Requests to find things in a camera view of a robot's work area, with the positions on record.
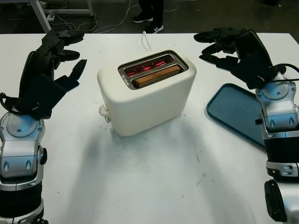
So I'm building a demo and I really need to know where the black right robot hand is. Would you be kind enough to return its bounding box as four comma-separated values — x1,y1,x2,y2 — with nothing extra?
193,27,281,91

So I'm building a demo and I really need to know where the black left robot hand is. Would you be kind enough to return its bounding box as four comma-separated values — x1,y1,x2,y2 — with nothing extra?
17,29,87,105

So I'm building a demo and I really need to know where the brown toast slice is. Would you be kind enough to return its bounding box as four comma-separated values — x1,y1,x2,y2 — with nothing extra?
135,65,181,89

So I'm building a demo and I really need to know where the person in dark trousers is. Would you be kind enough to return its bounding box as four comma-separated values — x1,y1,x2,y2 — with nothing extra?
139,0,164,25

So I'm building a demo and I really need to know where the white two-slot toaster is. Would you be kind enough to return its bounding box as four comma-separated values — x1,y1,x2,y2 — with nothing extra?
97,49,197,137

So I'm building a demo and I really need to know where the blue plastic tray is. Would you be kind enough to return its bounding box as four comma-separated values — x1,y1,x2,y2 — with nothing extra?
206,83,269,147

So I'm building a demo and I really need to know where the black sneaker white sole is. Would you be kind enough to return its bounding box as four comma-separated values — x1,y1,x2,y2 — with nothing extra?
149,22,164,34
132,14,154,23

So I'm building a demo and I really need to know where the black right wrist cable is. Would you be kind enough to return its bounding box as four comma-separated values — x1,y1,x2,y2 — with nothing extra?
268,63,299,83

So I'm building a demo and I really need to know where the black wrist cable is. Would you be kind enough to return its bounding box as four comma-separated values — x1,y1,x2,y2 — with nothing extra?
0,92,23,115
268,63,299,83

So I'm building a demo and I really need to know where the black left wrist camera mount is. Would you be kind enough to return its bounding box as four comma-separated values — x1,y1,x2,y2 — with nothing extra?
15,74,66,120

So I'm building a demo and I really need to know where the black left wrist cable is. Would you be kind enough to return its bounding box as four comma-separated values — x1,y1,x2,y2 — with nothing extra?
0,92,23,115

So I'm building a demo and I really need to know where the white metal frame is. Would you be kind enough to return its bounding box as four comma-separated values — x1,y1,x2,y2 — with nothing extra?
35,0,96,33

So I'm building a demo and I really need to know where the white floor cable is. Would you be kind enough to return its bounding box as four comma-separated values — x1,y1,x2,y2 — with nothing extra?
92,0,141,33

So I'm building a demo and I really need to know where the white toaster power cord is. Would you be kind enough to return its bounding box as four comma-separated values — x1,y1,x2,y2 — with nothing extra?
141,31,152,52

